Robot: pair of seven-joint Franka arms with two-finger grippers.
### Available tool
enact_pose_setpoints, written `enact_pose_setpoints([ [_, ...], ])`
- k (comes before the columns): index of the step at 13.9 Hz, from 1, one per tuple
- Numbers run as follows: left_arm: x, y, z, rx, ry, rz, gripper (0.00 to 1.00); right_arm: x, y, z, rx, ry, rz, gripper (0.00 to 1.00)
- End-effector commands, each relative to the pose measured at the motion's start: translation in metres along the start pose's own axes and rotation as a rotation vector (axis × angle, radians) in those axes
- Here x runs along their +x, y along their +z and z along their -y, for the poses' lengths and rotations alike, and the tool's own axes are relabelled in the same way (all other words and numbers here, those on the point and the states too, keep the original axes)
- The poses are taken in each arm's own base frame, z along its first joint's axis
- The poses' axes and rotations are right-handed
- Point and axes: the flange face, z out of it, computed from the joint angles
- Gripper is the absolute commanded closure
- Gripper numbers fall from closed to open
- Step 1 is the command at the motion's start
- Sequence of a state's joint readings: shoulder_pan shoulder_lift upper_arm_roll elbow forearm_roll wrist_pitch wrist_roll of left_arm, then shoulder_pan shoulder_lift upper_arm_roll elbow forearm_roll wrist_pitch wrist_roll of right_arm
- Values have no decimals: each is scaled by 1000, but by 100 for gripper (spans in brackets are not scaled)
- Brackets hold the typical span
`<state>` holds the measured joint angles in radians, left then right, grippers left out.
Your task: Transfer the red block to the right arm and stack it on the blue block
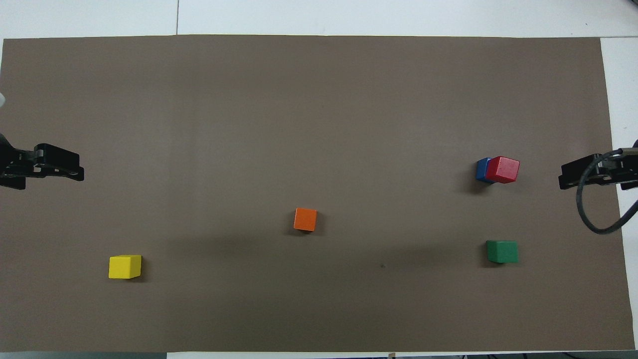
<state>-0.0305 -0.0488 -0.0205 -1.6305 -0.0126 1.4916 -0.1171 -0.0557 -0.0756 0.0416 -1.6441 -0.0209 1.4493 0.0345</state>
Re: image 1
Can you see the green wooden cube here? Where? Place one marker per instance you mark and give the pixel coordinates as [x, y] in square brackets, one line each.
[502, 252]

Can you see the brown table mat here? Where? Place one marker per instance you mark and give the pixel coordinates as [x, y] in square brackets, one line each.
[319, 124]

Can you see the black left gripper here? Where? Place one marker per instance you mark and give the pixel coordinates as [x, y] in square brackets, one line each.
[12, 164]

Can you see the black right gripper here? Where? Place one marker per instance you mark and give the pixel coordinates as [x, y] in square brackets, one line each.
[625, 167]

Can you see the red wooden cube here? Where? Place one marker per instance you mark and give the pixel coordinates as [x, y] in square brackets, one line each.
[503, 169]

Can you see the blue wooden cube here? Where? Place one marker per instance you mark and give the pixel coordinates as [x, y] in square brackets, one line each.
[481, 169]

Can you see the orange wooden cube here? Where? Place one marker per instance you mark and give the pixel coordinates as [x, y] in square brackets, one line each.
[305, 219]

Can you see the yellow wooden cube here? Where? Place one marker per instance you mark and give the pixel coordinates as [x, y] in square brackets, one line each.
[124, 267]

